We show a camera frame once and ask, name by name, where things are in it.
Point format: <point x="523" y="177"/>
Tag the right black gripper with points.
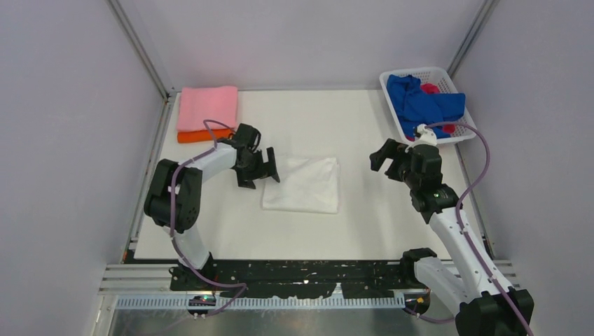
<point x="388" y="150"/>

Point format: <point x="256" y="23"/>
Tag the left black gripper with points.
<point x="246" y="179"/>

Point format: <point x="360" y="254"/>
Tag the white printed t shirt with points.
<point x="307" y="185"/>

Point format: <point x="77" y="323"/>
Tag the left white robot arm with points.
<point x="174" y="195"/>

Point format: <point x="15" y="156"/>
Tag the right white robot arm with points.
<point x="480" y="298"/>

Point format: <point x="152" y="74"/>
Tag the blue t shirt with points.
<point x="398" y="86"/>

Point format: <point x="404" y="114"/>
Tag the folded orange t shirt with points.
<point x="202" y="135"/>

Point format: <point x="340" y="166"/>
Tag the red t shirt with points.
<point x="431" y="88"/>

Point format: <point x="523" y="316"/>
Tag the folded pink t shirt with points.
<point x="207" y="103"/>

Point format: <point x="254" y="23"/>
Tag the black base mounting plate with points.
<point x="302" y="279"/>

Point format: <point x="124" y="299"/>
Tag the white slotted cable duct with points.
<point x="160" y="302"/>

